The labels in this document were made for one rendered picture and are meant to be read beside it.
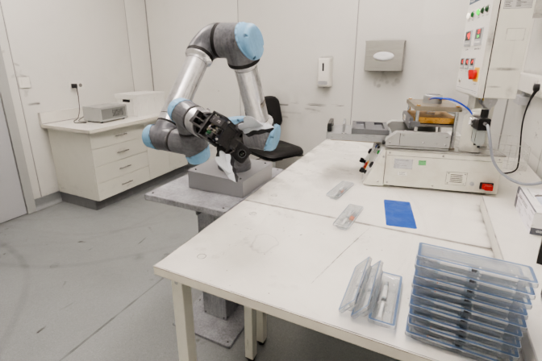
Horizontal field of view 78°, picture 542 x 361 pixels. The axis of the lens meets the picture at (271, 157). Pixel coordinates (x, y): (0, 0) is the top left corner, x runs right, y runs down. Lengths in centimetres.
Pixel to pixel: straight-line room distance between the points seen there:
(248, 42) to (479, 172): 107
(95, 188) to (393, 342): 284
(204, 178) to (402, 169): 86
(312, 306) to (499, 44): 117
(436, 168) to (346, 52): 187
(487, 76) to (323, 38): 197
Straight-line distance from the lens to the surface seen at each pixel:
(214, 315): 194
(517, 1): 158
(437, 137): 155
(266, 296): 87
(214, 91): 383
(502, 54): 156
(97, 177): 324
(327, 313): 84
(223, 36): 116
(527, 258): 114
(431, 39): 314
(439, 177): 159
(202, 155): 101
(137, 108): 356
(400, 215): 132
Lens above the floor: 130
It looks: 17 degrees down
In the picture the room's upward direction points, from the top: straight up
